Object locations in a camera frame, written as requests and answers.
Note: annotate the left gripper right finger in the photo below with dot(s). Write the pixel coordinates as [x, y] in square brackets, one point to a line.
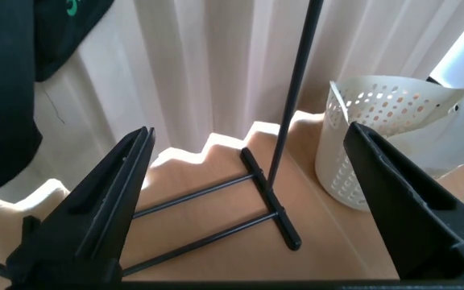
[409, 225]

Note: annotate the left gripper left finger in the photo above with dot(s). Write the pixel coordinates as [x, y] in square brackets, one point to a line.
[95, 225]

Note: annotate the black shorts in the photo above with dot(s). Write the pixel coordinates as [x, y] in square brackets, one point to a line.
[2, 100]

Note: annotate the white laundry basket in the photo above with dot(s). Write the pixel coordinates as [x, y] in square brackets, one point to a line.
[332, 161]

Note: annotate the black clothes rack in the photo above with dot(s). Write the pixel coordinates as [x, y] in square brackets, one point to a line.
[296, 80]

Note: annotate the beige curtain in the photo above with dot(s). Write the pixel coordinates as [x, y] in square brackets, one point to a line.
[216, 60]

